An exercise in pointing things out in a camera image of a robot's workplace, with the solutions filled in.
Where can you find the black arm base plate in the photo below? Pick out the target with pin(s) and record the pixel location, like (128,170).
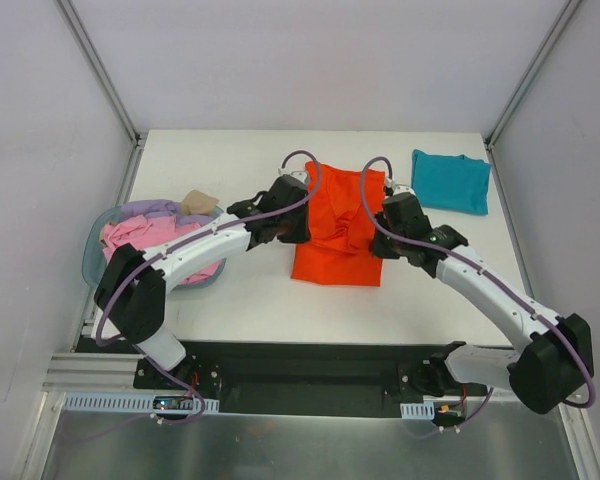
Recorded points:
(338,380)

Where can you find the right aluminium frame post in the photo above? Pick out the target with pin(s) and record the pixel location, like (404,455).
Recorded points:
(549,43)

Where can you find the lavender t shirt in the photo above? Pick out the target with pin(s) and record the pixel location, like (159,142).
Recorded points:
(163,208)

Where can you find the beige t shirt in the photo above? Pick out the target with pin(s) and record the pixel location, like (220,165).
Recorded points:
(198,203)

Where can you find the folded teal t shirt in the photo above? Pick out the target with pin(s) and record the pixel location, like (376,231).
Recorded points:
(452,183)

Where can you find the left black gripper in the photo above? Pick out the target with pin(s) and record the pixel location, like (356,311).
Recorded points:
(294,228)

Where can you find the pink t shirt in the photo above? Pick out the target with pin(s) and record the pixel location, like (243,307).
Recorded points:
(144,231)

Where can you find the translucent blue basket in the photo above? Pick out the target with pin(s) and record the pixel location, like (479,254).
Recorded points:
(94,262)

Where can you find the white cable duct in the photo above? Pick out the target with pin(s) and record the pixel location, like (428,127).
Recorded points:
(424,411)
(131,403)

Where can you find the right white cable duct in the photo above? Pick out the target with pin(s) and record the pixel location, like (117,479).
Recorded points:
(424,411)

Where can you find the orange t shirt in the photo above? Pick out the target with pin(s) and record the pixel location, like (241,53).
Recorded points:
(338,253)

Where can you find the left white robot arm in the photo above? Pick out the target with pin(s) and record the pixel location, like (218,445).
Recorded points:
(133,289)

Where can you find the left white cable duct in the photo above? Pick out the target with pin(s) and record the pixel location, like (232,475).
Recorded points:
(131,403)

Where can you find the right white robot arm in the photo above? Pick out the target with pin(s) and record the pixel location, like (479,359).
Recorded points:
(550,357)

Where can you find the aluminium frame post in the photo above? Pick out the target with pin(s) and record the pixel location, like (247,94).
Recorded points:
(549,43)
(89,50)

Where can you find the left aluminium frame post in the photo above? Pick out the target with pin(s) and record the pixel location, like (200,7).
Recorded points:
(89,50)

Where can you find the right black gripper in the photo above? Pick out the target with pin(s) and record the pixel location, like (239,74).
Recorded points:
(385,245)

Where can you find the aluminium front rail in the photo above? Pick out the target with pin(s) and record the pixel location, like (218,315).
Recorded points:
(85,367)

